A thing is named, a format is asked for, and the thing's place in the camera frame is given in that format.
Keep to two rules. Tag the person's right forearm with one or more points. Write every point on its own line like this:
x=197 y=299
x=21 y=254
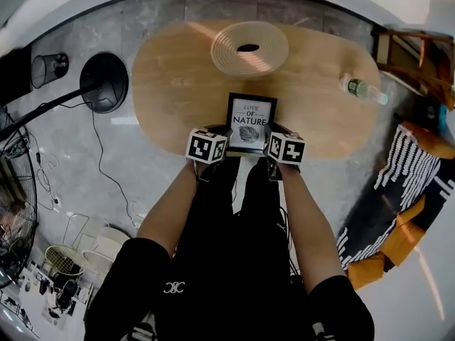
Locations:
x=305 y=226

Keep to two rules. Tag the black cabinet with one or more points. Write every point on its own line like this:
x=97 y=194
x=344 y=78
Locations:
x=14 y=76

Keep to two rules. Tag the orange armchair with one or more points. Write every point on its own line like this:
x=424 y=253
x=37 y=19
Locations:
x=409 y=236

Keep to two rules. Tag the black standing fan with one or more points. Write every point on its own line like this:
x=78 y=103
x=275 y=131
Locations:
x=105 y=84

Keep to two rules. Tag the wooden oval coffee table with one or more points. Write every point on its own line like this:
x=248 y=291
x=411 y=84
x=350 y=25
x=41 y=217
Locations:
x=177 y=94

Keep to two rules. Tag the person's black shirt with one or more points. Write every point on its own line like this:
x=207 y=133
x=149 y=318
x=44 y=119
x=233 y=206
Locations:
x=142 y=297

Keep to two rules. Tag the wooden side rack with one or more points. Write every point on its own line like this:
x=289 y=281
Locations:
x=426 y=62

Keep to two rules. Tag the beige ribbed round vase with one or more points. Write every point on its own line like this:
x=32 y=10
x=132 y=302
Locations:
x=227 y=52

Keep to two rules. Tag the black framed nature print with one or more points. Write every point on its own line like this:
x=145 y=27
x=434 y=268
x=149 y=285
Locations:
x=250 y=119

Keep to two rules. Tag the teal object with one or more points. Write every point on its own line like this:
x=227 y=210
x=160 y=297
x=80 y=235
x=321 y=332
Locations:
x=442 y=119

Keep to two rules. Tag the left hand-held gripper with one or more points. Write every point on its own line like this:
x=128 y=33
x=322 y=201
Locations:
x=202 y=147

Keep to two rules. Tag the person's left forearm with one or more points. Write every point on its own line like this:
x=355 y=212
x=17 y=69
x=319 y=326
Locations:
x=167 y=211

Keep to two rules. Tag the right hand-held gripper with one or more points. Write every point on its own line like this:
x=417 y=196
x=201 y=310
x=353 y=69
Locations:
x=288 y=149

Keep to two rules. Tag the clear plastic bottle green label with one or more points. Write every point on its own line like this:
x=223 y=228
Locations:
x=359 y=87

